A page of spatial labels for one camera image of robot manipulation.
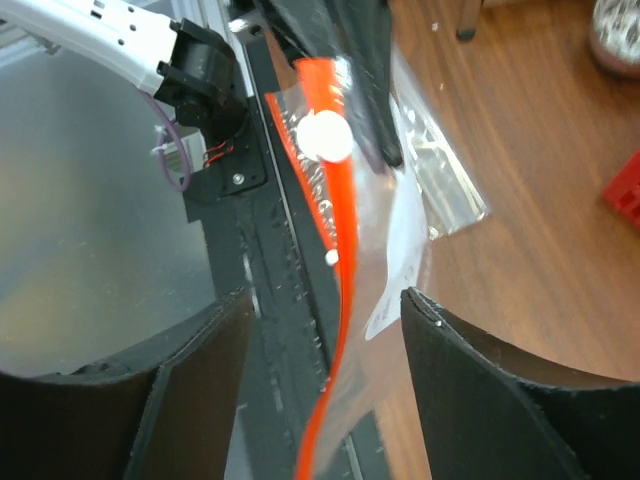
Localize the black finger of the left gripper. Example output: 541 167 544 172
255 0 403 167

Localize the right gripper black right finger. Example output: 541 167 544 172
401 288 639 479

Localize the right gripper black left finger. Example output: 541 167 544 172
1 289 253 479

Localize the zip bag red zipper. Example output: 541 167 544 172
264 49 491 480

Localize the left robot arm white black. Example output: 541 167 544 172
1 1 403 167

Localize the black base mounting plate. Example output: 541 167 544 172
184 40 338 479

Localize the black white patterned bowl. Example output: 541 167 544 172
589 0 639 79

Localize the red plastic shopping basket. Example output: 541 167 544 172
602 151 640 230

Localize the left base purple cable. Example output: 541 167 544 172
137 89 194 194

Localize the aluminium frame rail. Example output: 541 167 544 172
0 0 251 66

